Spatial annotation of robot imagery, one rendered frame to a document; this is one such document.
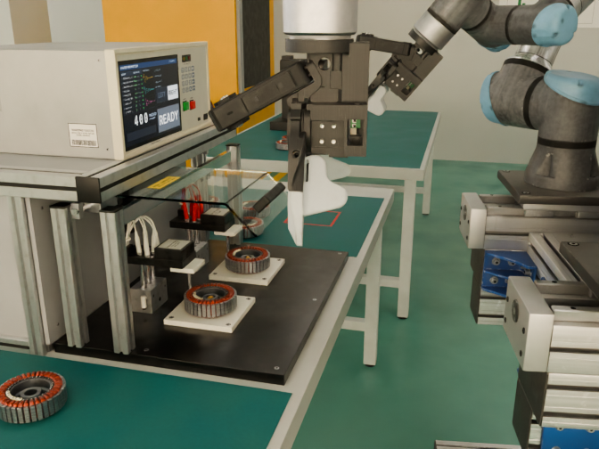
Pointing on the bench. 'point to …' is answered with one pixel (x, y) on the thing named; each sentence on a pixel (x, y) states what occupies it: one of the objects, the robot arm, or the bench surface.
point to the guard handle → (268, 197)
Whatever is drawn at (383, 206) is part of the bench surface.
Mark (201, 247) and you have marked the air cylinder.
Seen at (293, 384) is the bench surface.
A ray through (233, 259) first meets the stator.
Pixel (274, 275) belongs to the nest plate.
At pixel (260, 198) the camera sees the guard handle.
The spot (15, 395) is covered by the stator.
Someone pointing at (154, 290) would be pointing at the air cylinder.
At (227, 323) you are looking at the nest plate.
